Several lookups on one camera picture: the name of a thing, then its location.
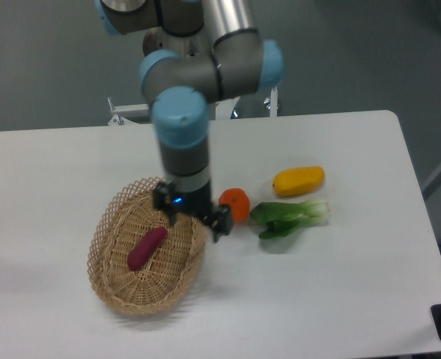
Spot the purple sweet potato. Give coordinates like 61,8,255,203
127,227,168,271

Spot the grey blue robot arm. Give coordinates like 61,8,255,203
96,1,285,238

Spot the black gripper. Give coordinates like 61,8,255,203
153,181,233,243

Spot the yellow mango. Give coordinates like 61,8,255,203
272,166,325,197

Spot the green bok choy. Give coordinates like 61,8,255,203
249,199,329,240

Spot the white metal base frame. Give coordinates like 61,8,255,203
107,87,282,126

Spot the orange tangerine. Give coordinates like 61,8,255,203
218,188,250,223

